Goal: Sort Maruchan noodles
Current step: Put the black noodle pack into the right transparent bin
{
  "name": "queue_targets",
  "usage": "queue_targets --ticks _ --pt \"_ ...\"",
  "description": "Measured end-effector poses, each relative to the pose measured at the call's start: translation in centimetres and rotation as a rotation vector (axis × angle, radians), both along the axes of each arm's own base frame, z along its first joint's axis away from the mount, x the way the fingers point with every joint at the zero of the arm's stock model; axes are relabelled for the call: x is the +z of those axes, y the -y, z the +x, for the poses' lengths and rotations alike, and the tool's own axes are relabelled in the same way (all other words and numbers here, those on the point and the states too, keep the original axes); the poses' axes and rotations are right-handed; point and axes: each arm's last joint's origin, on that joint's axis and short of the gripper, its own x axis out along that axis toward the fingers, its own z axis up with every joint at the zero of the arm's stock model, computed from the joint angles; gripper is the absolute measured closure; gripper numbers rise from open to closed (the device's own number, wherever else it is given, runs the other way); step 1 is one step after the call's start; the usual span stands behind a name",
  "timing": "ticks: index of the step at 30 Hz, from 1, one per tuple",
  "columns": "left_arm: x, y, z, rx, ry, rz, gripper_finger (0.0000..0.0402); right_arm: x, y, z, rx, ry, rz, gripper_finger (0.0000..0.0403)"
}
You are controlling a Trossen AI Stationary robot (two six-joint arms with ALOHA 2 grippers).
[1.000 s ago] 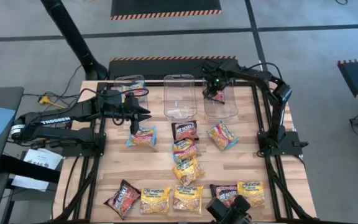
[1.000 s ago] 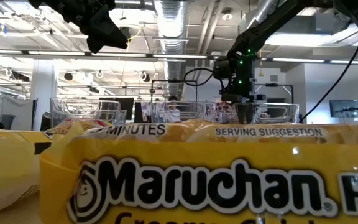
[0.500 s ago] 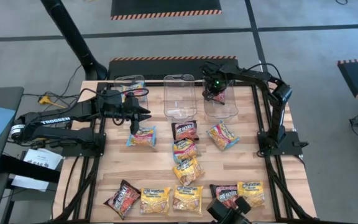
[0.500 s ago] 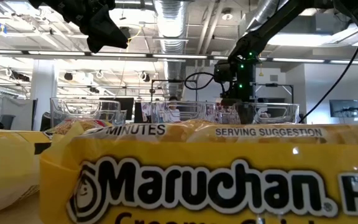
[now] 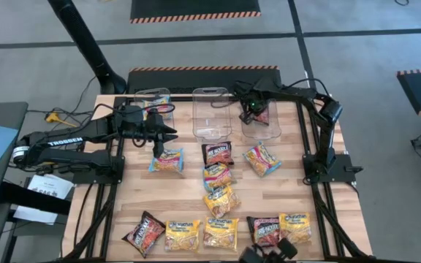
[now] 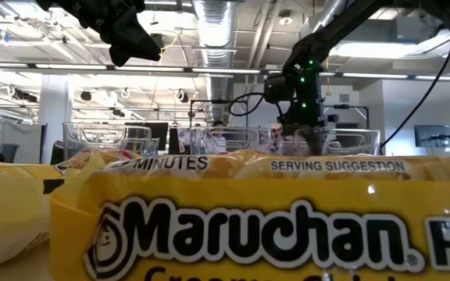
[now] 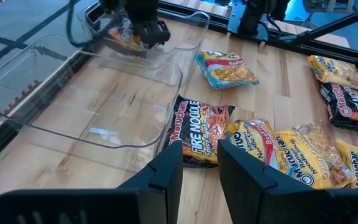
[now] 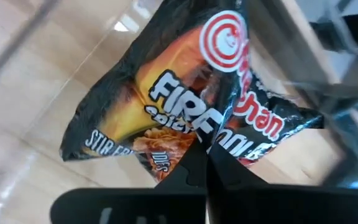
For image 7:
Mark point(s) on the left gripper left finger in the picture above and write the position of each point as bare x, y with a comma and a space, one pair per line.
154, 199

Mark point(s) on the clear plastic bin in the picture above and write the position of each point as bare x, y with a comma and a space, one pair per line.
185, 37
73, 102

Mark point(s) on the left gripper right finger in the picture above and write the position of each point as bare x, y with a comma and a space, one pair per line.
250, 199

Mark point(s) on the black fire noodle pack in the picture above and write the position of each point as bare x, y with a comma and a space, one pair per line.
350, 107
197, 130
121, 32

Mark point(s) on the blue beef ramen pack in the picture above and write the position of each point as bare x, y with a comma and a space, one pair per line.
228, 70
253, 140

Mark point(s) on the hazard-striped black floor mat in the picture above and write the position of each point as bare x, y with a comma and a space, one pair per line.
11, 123

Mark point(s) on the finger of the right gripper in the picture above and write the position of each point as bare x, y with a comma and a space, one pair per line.
129, 51

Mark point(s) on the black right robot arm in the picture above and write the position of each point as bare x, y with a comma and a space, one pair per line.
253, 15

